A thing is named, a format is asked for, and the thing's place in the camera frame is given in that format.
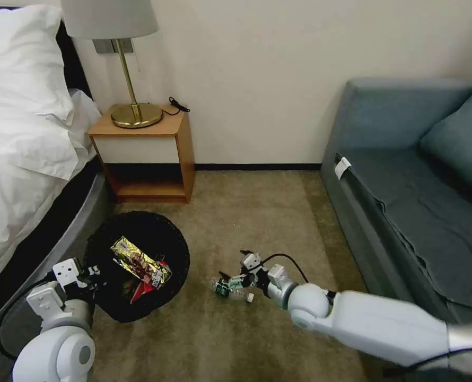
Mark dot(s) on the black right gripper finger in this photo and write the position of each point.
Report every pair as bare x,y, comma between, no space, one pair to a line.
245,252
233,281

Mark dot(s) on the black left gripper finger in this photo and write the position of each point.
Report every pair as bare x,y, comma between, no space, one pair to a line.
89,269
98,272

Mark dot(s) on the crushed green-label plastic bottle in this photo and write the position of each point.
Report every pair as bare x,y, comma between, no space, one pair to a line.
224,289

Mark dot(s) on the black woven trash bin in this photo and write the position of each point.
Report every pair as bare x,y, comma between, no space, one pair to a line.
100,238

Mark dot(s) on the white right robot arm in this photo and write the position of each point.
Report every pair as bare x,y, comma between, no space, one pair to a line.
371,318

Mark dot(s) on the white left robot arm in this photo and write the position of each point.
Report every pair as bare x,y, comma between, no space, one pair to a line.
61,350

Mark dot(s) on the grey bed base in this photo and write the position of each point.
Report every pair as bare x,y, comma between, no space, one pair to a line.
57,242

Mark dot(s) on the gold foil snack packet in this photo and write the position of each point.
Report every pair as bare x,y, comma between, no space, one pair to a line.
138,260

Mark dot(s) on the red snack wrapper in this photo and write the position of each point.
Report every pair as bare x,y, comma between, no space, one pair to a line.
138,292

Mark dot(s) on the white bed duvet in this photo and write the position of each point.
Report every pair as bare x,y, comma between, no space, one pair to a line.
17,179

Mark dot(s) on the wooden nightstand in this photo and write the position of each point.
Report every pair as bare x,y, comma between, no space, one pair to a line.
140,159

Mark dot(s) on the white sofa tag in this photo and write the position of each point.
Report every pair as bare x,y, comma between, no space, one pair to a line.
342,167

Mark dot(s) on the blue-grey sofa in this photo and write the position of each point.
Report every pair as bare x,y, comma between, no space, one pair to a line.
399,207

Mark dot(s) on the black headboard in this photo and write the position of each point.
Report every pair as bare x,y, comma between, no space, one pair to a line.
75,67

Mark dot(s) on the white pillow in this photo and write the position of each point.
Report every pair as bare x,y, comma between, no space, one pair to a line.
17,67

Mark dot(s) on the blue-grey sofa cushion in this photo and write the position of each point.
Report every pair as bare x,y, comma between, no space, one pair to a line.
458,143

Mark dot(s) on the brass table lamp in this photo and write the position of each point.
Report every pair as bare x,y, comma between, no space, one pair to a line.
108,18

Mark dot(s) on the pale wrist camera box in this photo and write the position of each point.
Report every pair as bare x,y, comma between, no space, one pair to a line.
67,272
252,261

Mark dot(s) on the grey wall switch plate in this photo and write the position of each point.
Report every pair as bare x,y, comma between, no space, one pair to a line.
102,46

